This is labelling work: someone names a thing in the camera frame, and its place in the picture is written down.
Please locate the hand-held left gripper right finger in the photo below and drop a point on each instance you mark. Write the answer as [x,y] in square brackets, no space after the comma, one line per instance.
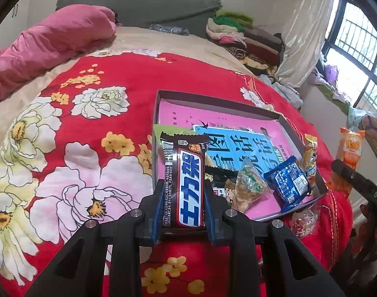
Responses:
[209,218]

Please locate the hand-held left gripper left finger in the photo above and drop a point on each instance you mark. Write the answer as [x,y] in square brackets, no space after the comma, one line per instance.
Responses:
[157,212]

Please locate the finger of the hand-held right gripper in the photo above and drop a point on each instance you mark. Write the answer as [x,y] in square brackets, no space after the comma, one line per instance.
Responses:
[349,173]

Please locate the orange bread packet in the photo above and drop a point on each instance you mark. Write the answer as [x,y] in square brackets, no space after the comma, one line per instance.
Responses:
[348,148]

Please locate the black cartoon snack packet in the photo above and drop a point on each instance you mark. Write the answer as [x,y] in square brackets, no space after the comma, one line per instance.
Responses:
[219,185]

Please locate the yellow snack packet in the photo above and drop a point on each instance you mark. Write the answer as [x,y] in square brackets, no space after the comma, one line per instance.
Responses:
[310,154]

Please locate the brown chocolate bar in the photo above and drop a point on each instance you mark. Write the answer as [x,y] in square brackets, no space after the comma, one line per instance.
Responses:
[187,179]

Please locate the clear triangular snack packet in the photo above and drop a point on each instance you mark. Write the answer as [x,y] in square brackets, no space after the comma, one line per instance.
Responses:
[249,188]

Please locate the blue cookie packet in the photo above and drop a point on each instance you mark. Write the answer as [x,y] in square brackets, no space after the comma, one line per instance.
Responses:
[290,182]

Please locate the green cake packet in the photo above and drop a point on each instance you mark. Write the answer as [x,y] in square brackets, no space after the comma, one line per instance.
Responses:
[163,128]

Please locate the shallow brown cardboard box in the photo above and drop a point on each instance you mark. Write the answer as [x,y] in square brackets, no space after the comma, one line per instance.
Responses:
[269,120]

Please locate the person's right hand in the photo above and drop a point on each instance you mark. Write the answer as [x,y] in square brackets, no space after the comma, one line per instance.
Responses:
[369,232]

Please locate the orange patterned cushion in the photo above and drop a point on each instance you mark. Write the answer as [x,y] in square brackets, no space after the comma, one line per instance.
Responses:
[374,133]

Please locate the pale crumpled cloth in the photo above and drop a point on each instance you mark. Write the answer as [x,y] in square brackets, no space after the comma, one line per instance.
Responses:
[355,116]

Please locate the clear packet with red candy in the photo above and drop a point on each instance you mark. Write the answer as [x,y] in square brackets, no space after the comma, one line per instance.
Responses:
[304,222]

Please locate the pink book with blue label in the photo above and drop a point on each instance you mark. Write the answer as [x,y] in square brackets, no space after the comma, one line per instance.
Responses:
[238,142]

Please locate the red floral blanket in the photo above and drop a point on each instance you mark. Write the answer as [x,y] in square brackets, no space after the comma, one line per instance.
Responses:
[83,148]

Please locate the purple crumpled cloth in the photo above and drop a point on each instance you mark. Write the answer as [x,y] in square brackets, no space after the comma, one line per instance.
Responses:
[331,72]

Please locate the heap of grey clothes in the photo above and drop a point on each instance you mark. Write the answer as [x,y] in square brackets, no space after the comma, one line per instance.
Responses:
[284,91]

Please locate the barred window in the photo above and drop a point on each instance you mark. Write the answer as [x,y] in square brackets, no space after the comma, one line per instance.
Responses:
[355,52]

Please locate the white curtain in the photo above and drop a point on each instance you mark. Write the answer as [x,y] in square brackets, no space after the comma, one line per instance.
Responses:
[303,31]

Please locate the pile of folded clothes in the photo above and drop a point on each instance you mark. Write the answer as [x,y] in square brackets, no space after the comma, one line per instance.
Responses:
[247,40]

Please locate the dark patterned cloth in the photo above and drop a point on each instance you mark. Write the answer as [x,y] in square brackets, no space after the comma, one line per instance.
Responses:
[170,29]

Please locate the pink quilt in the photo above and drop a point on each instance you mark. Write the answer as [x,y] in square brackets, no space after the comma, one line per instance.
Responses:
[52,43]

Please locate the grey headboard cushion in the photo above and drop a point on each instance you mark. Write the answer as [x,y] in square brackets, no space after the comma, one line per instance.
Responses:
[145,9]

